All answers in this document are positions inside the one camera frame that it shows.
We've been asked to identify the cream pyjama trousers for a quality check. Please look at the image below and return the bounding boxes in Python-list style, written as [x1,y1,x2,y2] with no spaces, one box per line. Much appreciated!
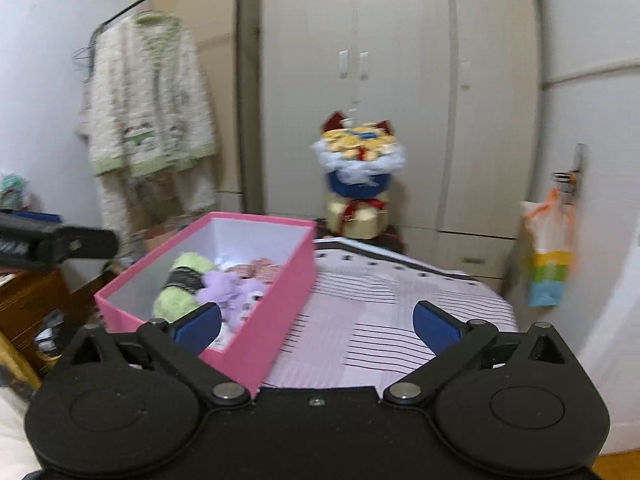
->
[96,157,217,254]

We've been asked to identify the pink floral scrunchie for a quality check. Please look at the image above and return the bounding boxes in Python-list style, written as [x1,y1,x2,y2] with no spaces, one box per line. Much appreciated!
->
[226,258,281,285]

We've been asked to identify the beige wardrobe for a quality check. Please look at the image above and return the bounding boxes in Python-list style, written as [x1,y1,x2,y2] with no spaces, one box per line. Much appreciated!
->
[150,0,540,287]

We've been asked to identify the cream green knit cardigan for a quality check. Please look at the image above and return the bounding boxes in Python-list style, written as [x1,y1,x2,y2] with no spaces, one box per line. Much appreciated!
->
[86,12,217,178]

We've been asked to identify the flower bouquet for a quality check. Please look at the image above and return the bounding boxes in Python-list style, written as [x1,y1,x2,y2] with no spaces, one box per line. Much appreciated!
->
[312,110,407,240]

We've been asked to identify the purple plush toy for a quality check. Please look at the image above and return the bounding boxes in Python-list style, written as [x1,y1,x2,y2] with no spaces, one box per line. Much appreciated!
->
[196,271,268,332]

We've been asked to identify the pink storage box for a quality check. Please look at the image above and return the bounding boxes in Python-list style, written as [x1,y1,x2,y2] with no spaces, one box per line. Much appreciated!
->
[96,212,317,392]

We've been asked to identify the green yarn ball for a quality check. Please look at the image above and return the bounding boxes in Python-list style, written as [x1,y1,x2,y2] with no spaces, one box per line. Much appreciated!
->
[152,252,217,323]

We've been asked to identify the white door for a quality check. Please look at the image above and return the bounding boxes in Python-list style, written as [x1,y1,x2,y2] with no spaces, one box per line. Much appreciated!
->
[580,233,640,455]

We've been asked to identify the striped bed sheet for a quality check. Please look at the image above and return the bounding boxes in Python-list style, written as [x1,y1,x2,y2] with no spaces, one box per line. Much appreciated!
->
[264,238,518,391]

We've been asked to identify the colourful paper gift bag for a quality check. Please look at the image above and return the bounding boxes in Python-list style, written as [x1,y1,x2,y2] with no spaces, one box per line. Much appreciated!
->
[521,186,575,308]

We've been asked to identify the black clothes rack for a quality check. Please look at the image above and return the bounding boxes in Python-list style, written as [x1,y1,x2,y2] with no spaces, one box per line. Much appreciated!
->
[87,0,247,212]

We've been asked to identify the wooden side table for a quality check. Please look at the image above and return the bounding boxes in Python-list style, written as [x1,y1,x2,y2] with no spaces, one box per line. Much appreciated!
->
[0,270,108,376]

